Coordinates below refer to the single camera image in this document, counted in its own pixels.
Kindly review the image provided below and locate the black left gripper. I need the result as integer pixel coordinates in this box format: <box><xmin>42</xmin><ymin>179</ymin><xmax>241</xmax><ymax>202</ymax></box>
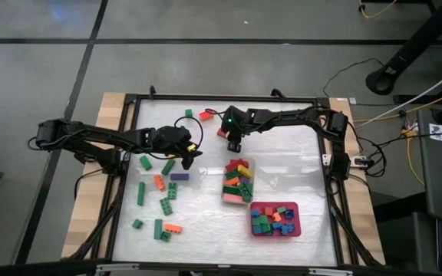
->
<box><xmin>153</xmin><ymin>125</ymin><xmax>203</xmax><ymax>170</ymax></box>

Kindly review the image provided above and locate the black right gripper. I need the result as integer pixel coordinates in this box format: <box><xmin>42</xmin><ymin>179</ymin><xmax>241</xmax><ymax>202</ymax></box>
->
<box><xmin>223</xmin><ymin>106</ymin><xmax>252</xmax><ymax>153</ymax></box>

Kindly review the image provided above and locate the clear plastic bin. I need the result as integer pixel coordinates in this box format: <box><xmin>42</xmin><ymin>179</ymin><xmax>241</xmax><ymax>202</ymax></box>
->
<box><xmin>220</xmin><ymin>156</ymin><xmax>256</xmax><ymax>206</ymax></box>

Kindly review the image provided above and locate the red plastic tray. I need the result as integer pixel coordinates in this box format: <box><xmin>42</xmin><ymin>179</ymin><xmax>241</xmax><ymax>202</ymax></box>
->
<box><xmin>249</xmin><ymin>201</ymin><xmax>302</xmax><ymax>238</ymax></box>

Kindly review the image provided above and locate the dark grey desk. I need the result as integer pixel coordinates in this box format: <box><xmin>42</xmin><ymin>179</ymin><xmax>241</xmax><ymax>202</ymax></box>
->
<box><xmin>416</xmin><ymin>109</ymin><xmax>442</xmax><ymax>276</ymax></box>

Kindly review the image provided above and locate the black floor stand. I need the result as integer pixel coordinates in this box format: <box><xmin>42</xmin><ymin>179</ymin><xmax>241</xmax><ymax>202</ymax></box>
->
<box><xmin>364</xmin><ymin>0</ymin><xmax>442</xmax><ymax>97</ymax></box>

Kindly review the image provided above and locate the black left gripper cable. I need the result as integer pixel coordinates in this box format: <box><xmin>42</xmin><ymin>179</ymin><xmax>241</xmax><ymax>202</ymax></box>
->
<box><xmin>173</xmin><ymin>116</ymin><xmax>205</xmax><ymax>149</ymax></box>

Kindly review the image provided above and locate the black table frame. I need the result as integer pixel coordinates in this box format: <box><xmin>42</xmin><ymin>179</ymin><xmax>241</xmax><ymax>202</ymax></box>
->
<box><xmin>61</xmin><ymin>91</ymin><xmax>387</xmax><ymax>269</ymax></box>

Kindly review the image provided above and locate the black left base cable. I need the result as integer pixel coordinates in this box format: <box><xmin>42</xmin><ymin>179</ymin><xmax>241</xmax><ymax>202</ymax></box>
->
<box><xmin>73</xmin><ymin>168</ymin><xmax>94</xmax><ymax>201</ymax></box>

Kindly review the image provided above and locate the silver bracket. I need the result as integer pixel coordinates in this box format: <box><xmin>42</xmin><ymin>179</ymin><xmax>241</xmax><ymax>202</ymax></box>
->
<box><xmin>95</xmin><ymin>263</ymin><xmax>140</xmax><ymax>274</ymax></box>
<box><xmin>308</xmin><ymin>268</ymin><xmax>355</xmax><ymax>276</ymax></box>

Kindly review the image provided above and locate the black floor cable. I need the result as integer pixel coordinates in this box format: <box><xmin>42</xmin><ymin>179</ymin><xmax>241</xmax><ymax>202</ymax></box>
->
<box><xmin>322</xmin><ymin>57</ymin><xmax>385</xmax><ymax>99</ymax></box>

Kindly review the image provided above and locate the yellow cable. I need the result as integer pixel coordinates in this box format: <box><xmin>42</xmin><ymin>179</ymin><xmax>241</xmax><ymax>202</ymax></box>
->
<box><xmin>353</xmin><ymin>86</ymin><xmax>442</xmax><ymax>123</ymax></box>
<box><xmin>401</xmin><ymin>130</ymin><xmax>425</xmax><ymax>187</ymax></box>
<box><xmin>358</xmin><ymin>0</ymin><xmax>398</xmax><ymax>19</ymax></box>

